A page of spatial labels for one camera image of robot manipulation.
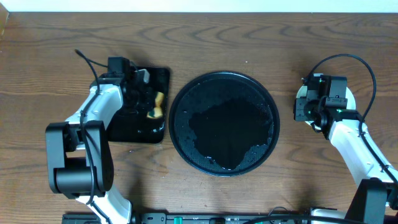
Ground rectangular black tray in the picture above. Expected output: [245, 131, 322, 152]
[106, 67, 170, 144]

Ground round black tray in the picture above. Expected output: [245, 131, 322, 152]
[169, 71, 280, 177]

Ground light blue plate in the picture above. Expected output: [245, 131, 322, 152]
[299, 85, 356, 130]

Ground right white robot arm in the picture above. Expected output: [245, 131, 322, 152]
[295, 86, 397, 223]

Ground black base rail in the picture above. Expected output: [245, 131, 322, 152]
[61, 212, 315, 224]

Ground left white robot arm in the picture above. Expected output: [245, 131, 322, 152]
[45, 72, 141, 223]

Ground left black cable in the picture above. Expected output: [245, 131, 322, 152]
[74, 49, 113, 224]

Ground green yellow sponge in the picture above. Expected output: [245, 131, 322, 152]
[147, 91, 164, 119]

